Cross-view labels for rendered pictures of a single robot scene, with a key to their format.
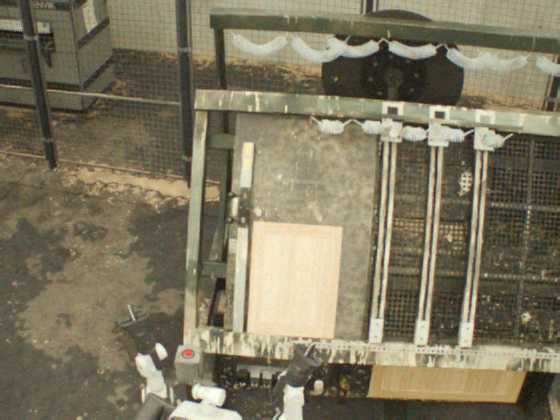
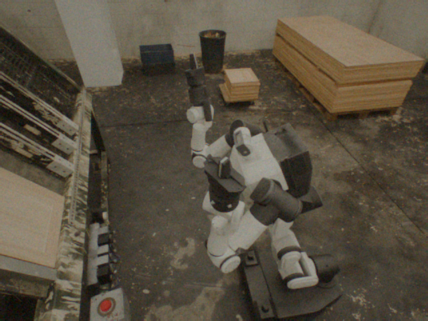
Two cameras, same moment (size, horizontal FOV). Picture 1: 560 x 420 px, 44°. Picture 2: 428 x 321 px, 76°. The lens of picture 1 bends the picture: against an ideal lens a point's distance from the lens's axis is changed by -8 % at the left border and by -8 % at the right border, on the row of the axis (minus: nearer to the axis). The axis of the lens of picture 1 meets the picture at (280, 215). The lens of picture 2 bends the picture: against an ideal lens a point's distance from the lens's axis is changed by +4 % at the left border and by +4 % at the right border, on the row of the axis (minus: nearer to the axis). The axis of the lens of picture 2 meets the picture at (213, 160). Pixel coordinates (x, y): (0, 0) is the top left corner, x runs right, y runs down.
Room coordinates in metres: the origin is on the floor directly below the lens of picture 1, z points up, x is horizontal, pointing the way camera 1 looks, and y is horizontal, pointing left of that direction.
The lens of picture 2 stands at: (2.21, 1.00, 2.04)
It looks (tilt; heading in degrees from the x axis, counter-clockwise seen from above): 40 degrees down; 247
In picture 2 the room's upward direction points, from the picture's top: straight up
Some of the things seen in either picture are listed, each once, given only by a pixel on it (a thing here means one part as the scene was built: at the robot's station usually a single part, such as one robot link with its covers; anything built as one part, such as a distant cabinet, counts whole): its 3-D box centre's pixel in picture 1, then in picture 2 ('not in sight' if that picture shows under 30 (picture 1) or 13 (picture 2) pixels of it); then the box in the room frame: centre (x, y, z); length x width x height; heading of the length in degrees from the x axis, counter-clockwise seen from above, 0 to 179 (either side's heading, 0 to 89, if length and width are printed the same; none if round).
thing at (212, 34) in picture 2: not in sight; (212, 51); (0.22, -3.83, 0.33); 0.52 x 0.51 x 0.65; 77
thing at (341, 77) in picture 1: (393, 77); not in sight; (3.60, -0.60, 1.85); 0.80 x 0.06 x 0.80; 85
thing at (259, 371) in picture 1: (278, 383); (103, 248); (2.45, 0.00, 0.69); 0.50 x 0.14 x 0.24; 85
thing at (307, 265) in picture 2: not in sight; (297, 269); (1.33, 0.37, 0.28); 0.21 x 0.20 x 0.13; 167
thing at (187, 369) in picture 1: (189, 365); (112, 315); (2.42, 0.44, 0.84); 0.12 x 0.12 x 0.18; 85
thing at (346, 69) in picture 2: not in sight; (328, 60); (-1.31, -2.46, 0.39); 2.46 x 1.05 x 0.78; 77
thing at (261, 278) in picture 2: not in sight; (290, 277); (1.36, 0.36, 0.19); 0.64 x 0.52 x 0.33; 167
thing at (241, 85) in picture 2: not in sight; (237, 86); (0.33, -2.53, 0.20); 0.61 x 0.53 x 0.40; 77
